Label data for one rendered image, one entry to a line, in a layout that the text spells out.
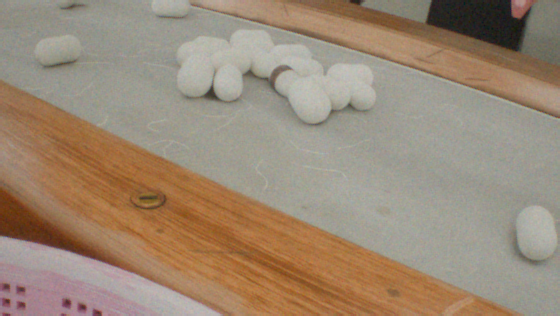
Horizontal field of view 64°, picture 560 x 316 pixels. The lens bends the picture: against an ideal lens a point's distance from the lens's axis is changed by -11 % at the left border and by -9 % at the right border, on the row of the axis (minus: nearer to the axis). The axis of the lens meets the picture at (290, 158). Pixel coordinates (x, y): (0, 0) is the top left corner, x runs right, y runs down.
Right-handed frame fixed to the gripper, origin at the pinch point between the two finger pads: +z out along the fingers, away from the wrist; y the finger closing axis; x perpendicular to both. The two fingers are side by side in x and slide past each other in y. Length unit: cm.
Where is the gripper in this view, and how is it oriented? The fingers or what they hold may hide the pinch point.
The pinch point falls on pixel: (519, 4)
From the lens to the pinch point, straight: 40.6
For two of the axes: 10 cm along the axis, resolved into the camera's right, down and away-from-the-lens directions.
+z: -4.4, 8.3, -3.3
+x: 2.0, 4.5, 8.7
